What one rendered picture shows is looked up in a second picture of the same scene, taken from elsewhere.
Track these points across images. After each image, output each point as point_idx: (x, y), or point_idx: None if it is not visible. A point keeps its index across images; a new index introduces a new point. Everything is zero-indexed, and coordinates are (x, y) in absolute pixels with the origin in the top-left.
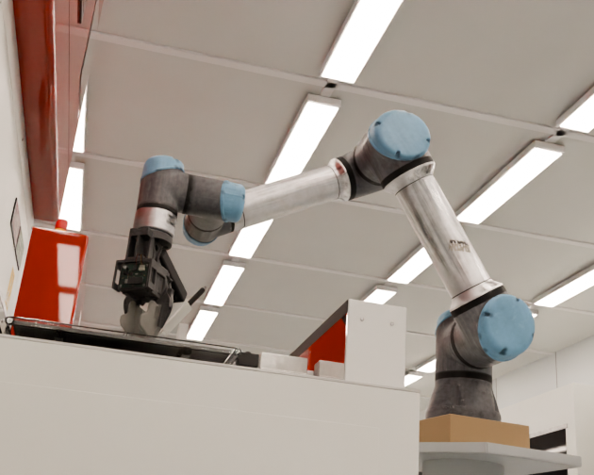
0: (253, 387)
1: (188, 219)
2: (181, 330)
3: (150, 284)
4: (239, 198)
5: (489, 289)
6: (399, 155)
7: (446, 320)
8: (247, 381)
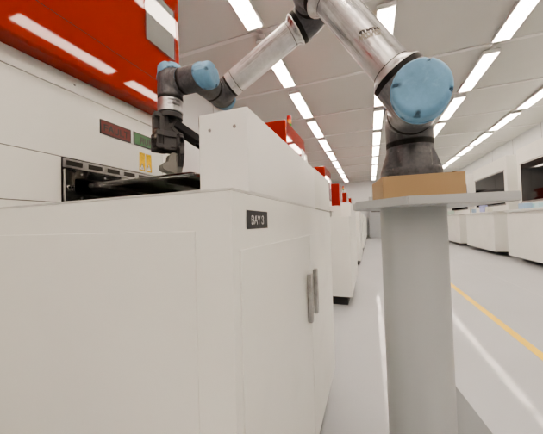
0: (108, 213)
1: None
2: None
3: (159, 144)
4: (202, 70)
5: (399, 61)
6: None
7: None
8: (104, 209)
